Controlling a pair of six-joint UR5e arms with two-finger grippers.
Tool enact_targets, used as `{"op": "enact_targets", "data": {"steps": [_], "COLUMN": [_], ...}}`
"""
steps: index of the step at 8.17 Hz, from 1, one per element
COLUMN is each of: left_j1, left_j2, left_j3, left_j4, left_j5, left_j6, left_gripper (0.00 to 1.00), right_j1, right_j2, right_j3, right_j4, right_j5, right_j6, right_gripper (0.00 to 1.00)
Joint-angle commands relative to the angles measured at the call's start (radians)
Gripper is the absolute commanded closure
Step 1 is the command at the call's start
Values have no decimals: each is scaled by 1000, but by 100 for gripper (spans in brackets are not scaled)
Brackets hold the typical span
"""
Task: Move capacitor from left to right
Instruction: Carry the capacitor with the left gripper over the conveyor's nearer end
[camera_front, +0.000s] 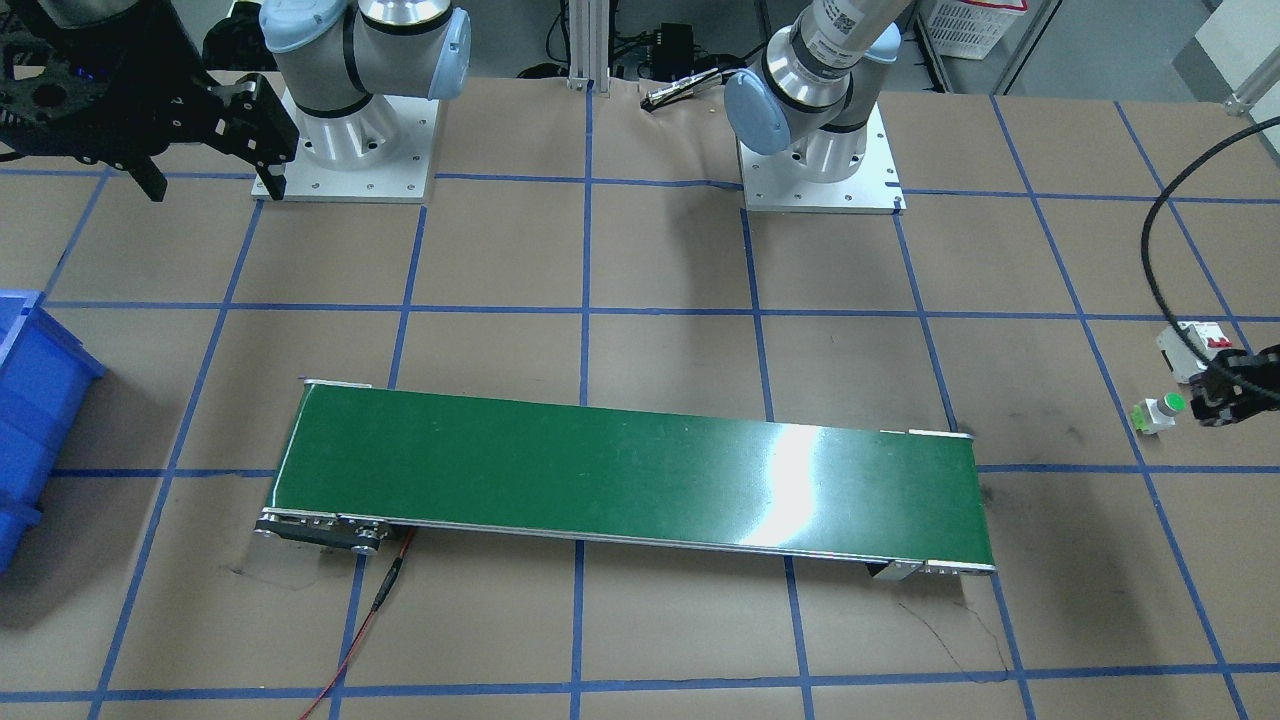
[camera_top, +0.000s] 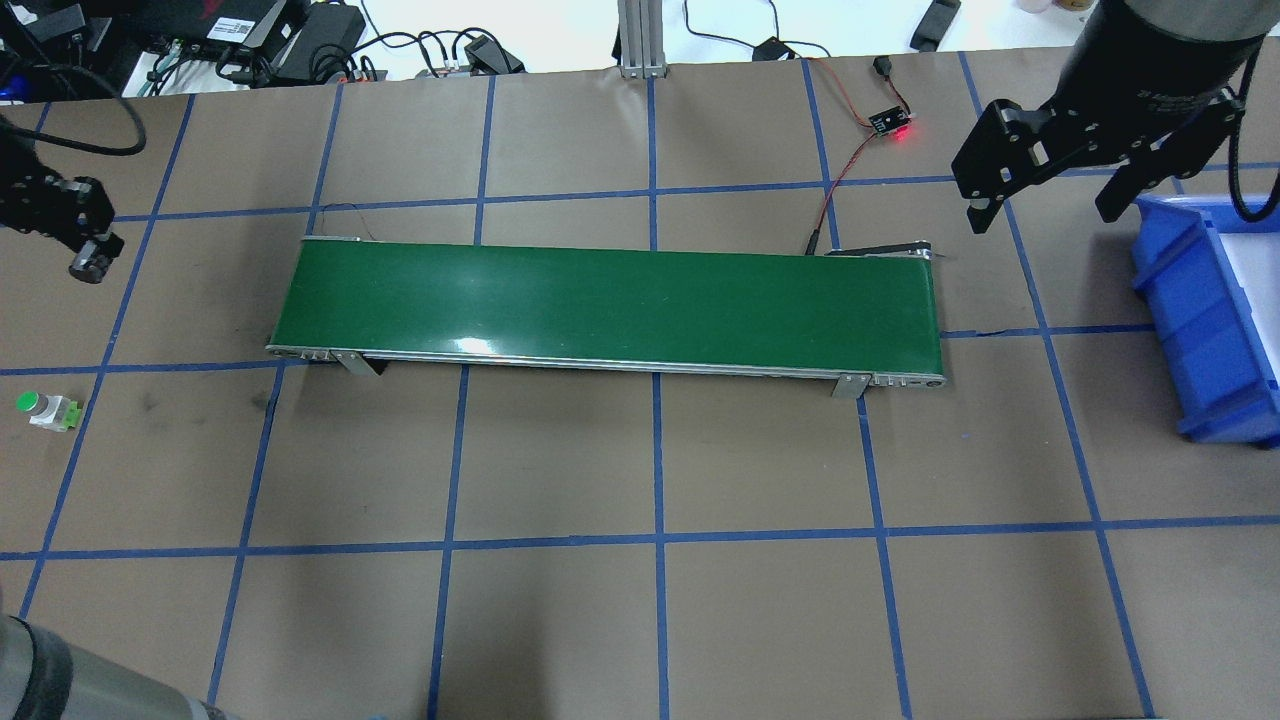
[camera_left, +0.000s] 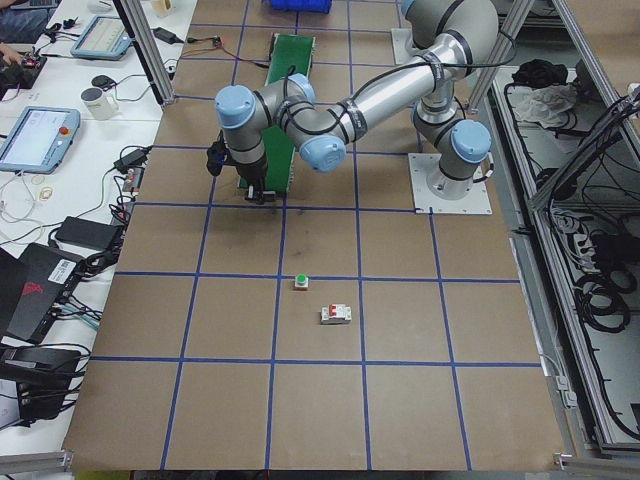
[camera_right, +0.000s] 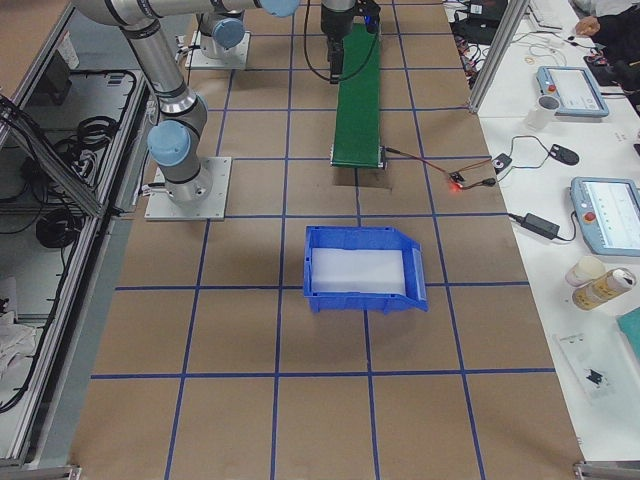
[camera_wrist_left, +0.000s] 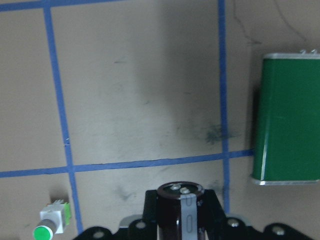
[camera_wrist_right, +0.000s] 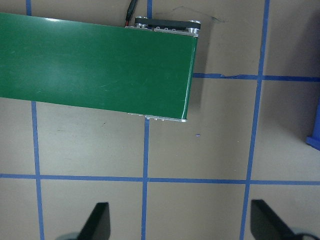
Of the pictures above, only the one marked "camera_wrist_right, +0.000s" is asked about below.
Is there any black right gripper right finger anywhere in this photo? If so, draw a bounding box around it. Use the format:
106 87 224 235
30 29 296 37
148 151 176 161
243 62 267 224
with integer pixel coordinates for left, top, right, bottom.
250 199 295 240

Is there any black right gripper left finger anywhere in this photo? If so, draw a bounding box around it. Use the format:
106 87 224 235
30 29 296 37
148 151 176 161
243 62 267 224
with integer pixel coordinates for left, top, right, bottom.
77 202 111 240

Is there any blue plastic bin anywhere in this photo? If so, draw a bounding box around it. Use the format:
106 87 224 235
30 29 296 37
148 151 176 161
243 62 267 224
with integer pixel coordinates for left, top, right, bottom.
305 97 320 151

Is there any green conveyor belt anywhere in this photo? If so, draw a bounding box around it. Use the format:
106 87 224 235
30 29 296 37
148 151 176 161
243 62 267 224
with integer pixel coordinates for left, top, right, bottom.
0 13 201 122

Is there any red black wire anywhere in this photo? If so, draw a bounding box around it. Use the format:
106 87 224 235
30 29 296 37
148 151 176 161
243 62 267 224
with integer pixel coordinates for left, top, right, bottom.
123 0 138 28

